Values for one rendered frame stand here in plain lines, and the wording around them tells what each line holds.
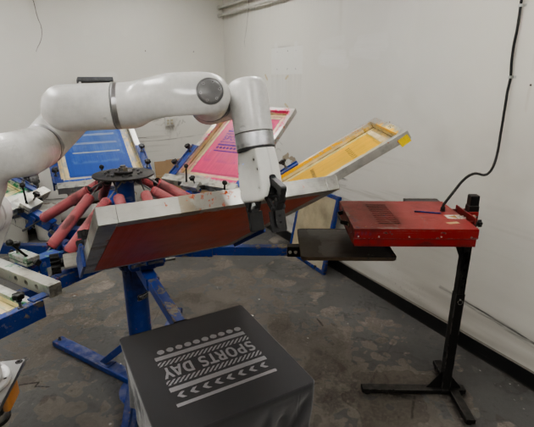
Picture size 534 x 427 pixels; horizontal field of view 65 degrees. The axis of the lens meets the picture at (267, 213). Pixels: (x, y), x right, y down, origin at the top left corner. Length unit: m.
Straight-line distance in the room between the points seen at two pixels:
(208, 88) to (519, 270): 2.42
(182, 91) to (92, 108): 0.16
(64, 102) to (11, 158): 0.13
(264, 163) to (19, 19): 4.83
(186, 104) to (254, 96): 0.13
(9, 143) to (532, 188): 2.50
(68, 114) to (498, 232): 2.53
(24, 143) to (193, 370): 0.80
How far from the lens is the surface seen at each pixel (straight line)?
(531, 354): 3.04
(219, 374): 1.31
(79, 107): 0.82
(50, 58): 5.45
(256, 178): 0.78
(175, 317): 1.65
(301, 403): 1.32
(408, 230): 2.04
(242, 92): 0.81
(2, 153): 0.85
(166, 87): 0.76
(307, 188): 1.04
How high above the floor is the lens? 1.77
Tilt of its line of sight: 18 degrees down
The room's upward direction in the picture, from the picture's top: straight up
